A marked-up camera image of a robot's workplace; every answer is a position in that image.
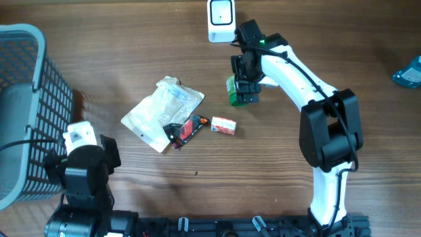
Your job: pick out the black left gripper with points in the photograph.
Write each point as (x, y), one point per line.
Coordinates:
(111, 153)

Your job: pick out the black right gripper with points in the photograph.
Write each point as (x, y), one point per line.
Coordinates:
(244, 87)

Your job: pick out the red Kleenex tissue pack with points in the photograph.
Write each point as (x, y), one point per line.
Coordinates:
(223, 125)

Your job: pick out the dark red snack packet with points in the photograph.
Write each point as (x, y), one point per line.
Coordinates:
(180, 134)

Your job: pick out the white snack pouch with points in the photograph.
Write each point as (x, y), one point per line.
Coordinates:
(170, 103)

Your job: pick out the teal Listerine mouthwash bottle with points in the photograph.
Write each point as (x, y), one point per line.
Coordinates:
(410, 75)

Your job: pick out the green lidded jar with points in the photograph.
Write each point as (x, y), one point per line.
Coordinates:
(236, 98)

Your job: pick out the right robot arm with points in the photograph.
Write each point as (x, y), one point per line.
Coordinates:
(330, 132)

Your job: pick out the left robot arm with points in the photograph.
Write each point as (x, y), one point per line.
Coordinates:
(86, 204)

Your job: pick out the white barcode scanner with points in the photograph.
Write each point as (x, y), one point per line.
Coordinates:
(221, 21)

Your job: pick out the grey plastic mesh basket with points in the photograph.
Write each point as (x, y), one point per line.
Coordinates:
(37, 105)

